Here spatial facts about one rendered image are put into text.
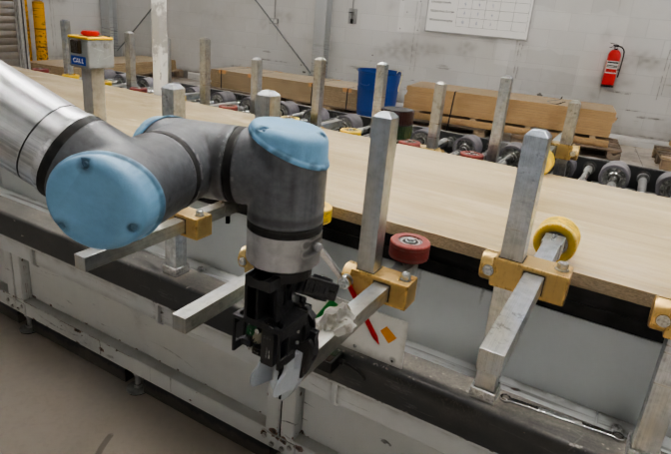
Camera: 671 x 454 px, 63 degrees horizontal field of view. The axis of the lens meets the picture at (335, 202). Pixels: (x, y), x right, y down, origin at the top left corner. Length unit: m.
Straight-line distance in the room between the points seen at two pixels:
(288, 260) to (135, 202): 0.20
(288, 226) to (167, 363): 1.40
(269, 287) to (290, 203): 0.10
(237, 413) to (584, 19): 7.04
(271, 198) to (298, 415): 1.11
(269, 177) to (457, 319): 0.74
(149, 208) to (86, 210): 0.05
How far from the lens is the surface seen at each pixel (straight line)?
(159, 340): 1.93
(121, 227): 0.51
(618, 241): 1.33
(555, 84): 8.05
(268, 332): 0.66
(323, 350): 0.82
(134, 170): 0.50
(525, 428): 1.02
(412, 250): 1.05
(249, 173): 0.59
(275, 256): 0.62
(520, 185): 0.87
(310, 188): 0.59
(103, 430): 2.02
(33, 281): 2.42
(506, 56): 8.08
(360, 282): 1.02
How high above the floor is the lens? 1.32
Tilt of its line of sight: 19 degrees down
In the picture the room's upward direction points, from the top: 5 degrees clockwise
